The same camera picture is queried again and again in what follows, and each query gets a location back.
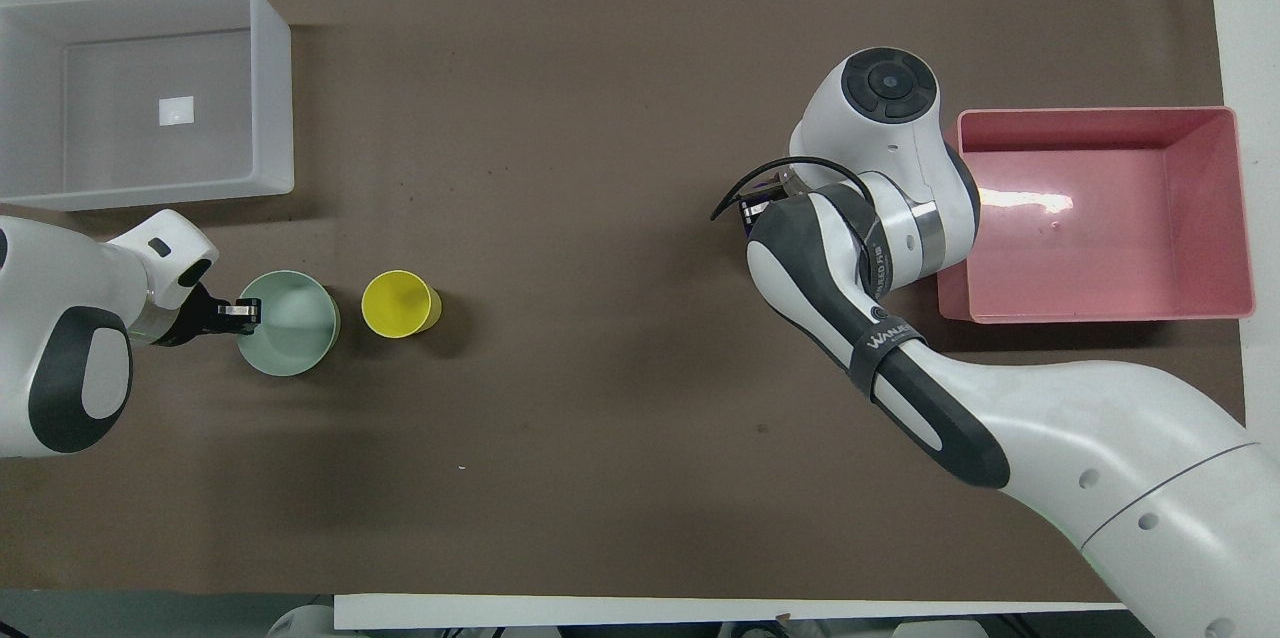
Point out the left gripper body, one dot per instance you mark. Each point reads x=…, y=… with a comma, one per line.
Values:
x=186, y=320

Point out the pale green cup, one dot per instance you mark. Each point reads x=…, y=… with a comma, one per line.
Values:
x=290, y=323

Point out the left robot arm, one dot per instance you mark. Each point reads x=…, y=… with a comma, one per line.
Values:
x=60, y=298

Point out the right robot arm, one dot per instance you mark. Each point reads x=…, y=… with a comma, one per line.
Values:
x=1060, y=438

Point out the translucent white plastic box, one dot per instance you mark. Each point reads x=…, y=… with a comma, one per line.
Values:
x=140, y=78

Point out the pink plastic box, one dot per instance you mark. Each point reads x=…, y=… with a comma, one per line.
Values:
x=1090, y=218

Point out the yellow cup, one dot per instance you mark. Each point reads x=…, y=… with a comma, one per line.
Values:
x=398, y=303

